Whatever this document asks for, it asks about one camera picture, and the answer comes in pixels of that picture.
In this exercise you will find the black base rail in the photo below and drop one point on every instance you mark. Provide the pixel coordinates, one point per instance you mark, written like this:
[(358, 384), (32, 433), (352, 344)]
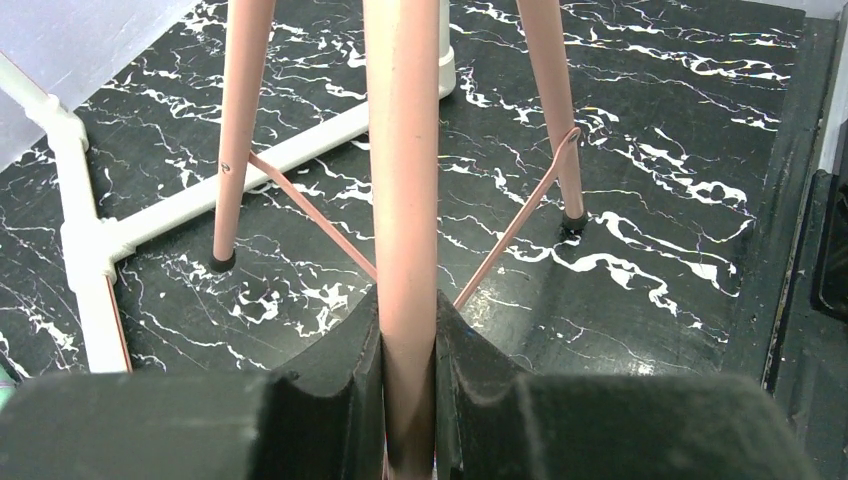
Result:
[(779, 338)]

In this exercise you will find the pink music stand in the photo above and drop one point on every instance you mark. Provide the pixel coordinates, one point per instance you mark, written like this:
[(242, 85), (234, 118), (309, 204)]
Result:
[(402, 46)]

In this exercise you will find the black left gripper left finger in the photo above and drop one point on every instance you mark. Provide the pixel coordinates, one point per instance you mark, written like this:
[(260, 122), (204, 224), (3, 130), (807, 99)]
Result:
[(318, 416)]

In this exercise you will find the white PVC pipe frame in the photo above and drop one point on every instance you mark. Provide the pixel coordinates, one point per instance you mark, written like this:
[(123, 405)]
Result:
[(92, 246)]

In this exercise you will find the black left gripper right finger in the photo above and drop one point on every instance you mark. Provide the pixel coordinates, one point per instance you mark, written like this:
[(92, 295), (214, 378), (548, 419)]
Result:
[(496, 419)]

